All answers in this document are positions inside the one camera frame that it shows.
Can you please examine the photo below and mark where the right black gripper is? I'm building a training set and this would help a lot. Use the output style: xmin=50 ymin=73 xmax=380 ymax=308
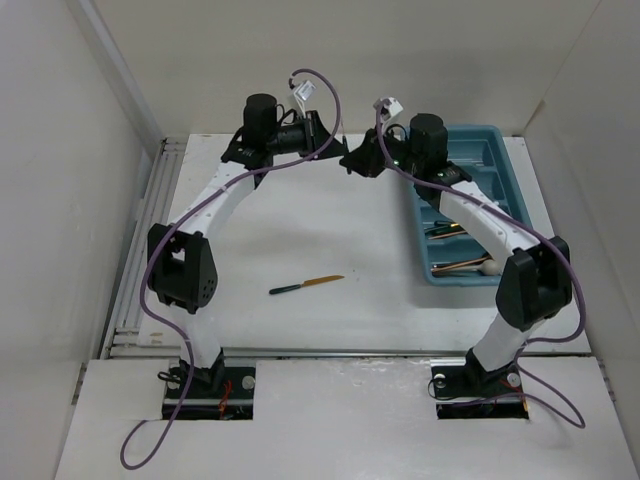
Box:
xmin=338 ymin=123 xmax=423 ymax=178

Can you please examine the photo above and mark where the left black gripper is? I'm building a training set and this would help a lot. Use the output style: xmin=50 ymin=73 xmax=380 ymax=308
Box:
xmin=267 ymin=111 xmax=349 ymax=163

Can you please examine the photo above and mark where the rose copper fork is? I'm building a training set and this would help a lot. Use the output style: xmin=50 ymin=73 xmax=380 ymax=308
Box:
xmin=425 ymin=228 xmax=467 ymax=240

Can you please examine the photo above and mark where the white plastic spoon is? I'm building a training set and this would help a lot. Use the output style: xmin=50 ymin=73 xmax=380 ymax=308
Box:
xmin=433 ymin=260 xmax=502 ymax=276

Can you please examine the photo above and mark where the gold fork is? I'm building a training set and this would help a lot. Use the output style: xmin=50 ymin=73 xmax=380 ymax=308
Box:
xmin=433 ymin=221 xmax=460 ymax=229

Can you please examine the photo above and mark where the copper spoon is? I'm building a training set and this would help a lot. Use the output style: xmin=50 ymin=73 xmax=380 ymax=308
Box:
xmin=431 ymin=256 xmax=491 ymax=274

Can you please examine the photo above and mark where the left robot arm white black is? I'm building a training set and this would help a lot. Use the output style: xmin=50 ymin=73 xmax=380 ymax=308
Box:
xmin=142 ymin=82 xmax=346 ymax=397

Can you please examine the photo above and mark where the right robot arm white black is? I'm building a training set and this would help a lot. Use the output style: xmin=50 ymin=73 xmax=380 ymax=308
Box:
xmin=340 ymin=114 xmax=577 ymax=399

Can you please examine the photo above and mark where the blue plastic cutlery tray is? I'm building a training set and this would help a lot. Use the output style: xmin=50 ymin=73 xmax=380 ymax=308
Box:
xmin=408 ymin=125 xmax=531 ymax=287

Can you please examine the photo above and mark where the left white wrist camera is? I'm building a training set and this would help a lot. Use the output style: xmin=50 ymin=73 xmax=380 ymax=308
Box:
xmin=290 ymin=80 xmax=317 ymax=116

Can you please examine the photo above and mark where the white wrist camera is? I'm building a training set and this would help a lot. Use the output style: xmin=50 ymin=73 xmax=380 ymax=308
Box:
xmin=374 ymin=97 xmax=404 ymax=122
xmin=290 ymin=80 xmax=317 ymax=116

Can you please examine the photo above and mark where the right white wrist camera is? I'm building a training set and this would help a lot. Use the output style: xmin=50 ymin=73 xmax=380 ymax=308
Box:
xmin=374 ymin=97 xmax=404 ymax=122

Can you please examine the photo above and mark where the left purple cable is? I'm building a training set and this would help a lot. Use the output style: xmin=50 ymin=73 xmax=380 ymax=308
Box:
xmin=120 ymin=68 xmax=344 ymax=471

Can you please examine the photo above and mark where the purple cable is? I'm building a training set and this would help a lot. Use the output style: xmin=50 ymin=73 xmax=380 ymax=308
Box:
xmin=374 ymin=99 xmax=587 ymax=430
xmin=120 ymin=68 xmax=344 ymax=471

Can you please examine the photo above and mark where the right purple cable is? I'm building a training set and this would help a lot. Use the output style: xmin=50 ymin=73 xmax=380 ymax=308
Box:
xmin=374 ymin=99 xmax=587 ymax=430

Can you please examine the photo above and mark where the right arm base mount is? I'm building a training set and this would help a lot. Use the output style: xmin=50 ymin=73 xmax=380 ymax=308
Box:
xmin=429 ymin=365 xmax=529 ymax=420

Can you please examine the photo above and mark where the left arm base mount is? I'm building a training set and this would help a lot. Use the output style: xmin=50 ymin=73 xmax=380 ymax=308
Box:
xmin=157 ymin=366 xmax=256 ymax=421

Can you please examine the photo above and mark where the aluminium rail frame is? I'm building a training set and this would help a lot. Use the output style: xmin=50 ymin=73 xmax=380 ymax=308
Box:
xmin=96 ymin=138 xmax=187 ymax=359

